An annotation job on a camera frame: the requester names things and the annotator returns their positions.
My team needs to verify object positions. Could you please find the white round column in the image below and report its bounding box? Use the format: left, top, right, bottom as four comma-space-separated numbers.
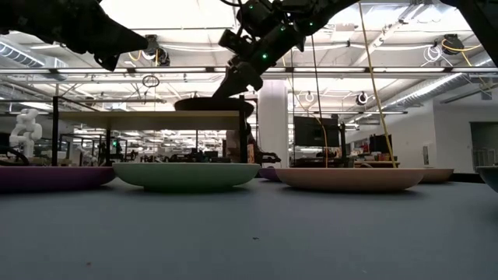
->
258, 79, 289, 168

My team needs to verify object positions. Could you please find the black plate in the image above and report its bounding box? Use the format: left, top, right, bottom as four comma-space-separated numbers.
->
174, 96, 255, 118

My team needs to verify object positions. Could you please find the long ceiling light strip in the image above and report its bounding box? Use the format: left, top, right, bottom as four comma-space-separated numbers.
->
0, 65, 498, 75

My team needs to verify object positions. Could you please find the purple plate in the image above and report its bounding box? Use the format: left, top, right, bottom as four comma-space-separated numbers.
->
0, 166, 117, 194
258, 166, 282, 183

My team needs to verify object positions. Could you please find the thin black hanging cable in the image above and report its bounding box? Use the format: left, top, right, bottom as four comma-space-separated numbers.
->
289, 48, 296, 164

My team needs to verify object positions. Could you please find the wooden shelf with black frame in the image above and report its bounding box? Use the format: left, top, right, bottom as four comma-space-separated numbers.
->
51, 95, 250, 168

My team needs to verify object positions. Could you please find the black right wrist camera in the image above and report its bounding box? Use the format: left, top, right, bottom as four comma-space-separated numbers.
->
218, 29, 251, 55

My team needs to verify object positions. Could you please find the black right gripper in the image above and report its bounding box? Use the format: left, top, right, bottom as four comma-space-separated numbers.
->
212, 29, 307, 99

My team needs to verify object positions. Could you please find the ceiling cable reel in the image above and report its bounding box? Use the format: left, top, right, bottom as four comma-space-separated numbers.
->
140, 33, 171, 67
441, 33, 465, 56

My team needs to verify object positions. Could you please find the yellow hanging cable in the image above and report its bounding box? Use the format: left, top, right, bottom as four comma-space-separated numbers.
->
357, 0, 398, 169

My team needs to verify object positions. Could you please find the pale green plate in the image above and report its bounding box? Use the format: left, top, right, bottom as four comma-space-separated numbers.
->
112, 162, 261, 193

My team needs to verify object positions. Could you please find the black hanging ring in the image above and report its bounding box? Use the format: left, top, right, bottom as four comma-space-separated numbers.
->
142, 74, 161, 89

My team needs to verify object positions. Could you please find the person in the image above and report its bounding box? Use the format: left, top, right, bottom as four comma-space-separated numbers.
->
224, 122, 258, 164

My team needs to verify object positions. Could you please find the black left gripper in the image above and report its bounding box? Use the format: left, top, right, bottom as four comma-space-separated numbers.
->
0, 0, 149, 72

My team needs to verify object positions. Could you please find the small black monitor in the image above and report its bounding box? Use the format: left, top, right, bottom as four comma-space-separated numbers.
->
368, 134, 393, 155

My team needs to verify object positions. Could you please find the white robot figure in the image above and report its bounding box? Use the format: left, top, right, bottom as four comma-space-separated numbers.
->
8, 107, 44, 159

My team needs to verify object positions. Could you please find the pink plate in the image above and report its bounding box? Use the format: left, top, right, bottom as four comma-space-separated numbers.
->
274, 167, 426, 194
419, 167, 455, 184

